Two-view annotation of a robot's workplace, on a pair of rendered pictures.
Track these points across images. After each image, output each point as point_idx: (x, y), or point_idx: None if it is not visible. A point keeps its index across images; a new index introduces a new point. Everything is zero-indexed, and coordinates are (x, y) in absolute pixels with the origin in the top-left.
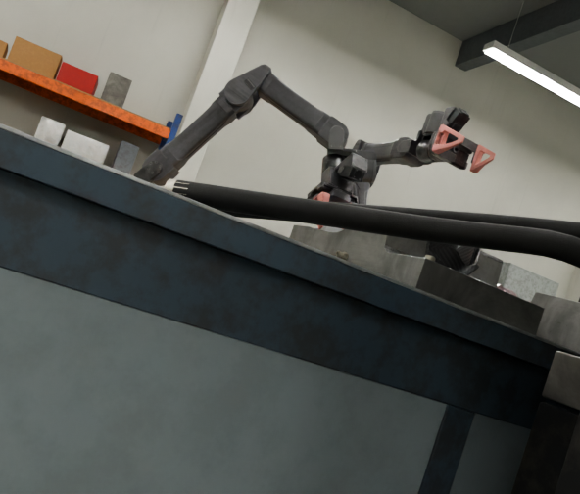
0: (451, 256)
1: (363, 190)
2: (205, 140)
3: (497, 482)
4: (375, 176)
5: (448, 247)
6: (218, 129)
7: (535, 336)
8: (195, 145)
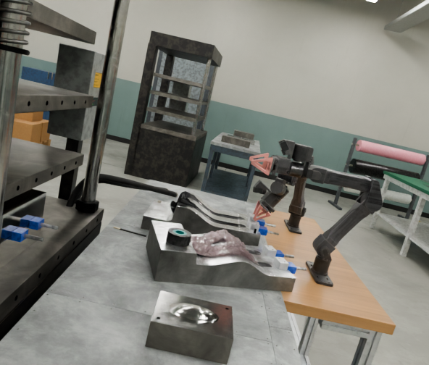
0: (172, 203)
1: (352, 209)
2: (296, 191)
3: None
4: (367, 200)
5: (173, 200)
6: (297, 185)
7: (119, 212)
8: (293, 193)
